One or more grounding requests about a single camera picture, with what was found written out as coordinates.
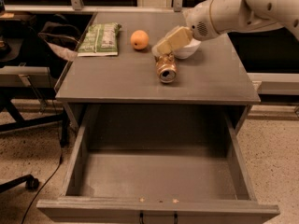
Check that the dark bag with cloth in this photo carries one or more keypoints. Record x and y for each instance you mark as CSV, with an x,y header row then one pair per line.
x,y
61,36

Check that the open grey top drawer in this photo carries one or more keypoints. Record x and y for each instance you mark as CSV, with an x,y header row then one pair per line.
x,y
157,164

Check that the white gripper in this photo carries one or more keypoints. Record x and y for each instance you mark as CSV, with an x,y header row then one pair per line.
x,y
199,21

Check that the orange fruit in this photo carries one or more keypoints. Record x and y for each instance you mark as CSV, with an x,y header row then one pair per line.
x,y
139,39

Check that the grey side desk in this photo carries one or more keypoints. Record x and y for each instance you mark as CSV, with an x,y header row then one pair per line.
x,y
21,76

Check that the green jalapeno chip bag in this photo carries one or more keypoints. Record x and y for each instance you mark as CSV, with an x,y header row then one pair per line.
x,y
100,40

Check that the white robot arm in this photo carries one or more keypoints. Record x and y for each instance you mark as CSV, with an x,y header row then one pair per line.
x,y
213,18

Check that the crushed gold soda can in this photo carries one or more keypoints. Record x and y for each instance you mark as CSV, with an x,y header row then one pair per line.
x,y
166,68

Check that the white bowl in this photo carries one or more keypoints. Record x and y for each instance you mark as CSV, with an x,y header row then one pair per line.
x,y
188,50

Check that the grey cabinet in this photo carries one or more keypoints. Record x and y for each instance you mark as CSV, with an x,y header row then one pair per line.
x,y
213,75

